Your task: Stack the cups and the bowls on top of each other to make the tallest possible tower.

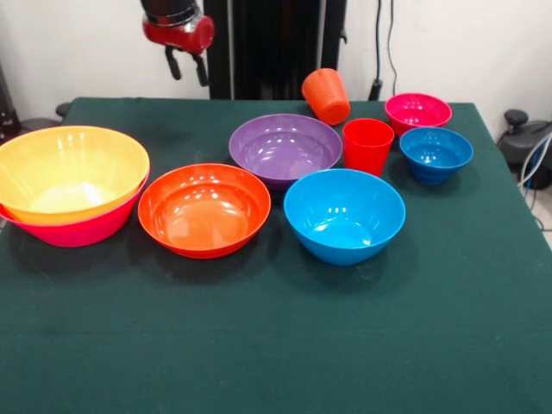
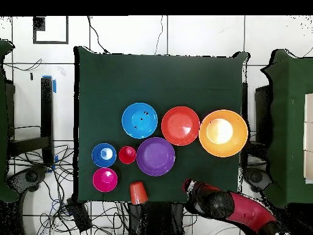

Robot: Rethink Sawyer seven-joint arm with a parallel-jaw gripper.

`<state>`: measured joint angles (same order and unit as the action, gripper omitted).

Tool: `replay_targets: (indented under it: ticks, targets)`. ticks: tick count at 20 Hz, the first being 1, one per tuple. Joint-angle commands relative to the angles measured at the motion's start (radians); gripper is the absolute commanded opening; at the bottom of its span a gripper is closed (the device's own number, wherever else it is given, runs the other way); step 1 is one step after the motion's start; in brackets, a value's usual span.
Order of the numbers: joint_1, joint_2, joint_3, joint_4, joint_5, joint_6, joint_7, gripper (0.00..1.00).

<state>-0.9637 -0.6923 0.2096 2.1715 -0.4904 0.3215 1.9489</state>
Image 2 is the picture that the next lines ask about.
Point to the red cup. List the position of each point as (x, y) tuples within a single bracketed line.
[(127, 156)]

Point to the white box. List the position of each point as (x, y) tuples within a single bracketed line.
[(309, 136), (309, 166), (309, 107)]

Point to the dark green table cloth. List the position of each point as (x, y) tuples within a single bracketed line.
[(159, 80)]

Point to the green cloth neighbouring table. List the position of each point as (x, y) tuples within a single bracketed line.
[(3, 122), (288, 122)]

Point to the small dark blue bowl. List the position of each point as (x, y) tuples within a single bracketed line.
[(97, 156)]

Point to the purple bowl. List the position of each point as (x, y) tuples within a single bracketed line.
[(155, 156)]

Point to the red-orange bowl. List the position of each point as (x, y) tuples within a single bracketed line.
[(181, 126)]

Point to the light blue bowl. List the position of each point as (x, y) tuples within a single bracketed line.
[(139, 122)]

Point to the black stand post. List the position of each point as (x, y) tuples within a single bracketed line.
[(47, 110)]

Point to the small pink bowl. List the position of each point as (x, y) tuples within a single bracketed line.
[(100, 183)]

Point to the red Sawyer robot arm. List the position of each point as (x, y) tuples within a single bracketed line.
[(232, 208)]

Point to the orange cup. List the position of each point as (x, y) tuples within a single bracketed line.
[(138, 193)]

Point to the large orange bowl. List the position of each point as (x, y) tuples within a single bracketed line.
[(222, 133)]

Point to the black power adapter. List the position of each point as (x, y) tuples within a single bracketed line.
[(79, 216)]

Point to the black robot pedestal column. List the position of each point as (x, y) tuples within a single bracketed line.
[(159, 217)]

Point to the black square floor frame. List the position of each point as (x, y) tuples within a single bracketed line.
[(39, 24)]

